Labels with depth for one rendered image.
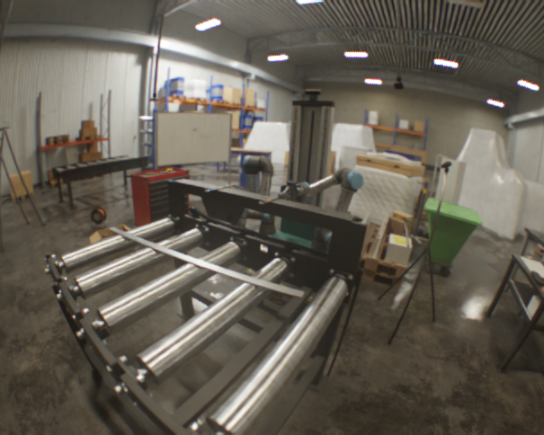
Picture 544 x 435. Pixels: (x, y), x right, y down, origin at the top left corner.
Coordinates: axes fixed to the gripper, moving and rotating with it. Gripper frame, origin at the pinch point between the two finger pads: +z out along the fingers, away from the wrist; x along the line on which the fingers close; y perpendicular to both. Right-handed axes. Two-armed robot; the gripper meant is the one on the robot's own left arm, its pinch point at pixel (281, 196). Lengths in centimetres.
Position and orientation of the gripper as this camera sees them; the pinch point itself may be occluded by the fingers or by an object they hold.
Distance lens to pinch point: 131.0
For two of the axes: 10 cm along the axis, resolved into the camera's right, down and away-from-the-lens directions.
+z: -5.2, 2.5, -8.2
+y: 8.5, 2.2, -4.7
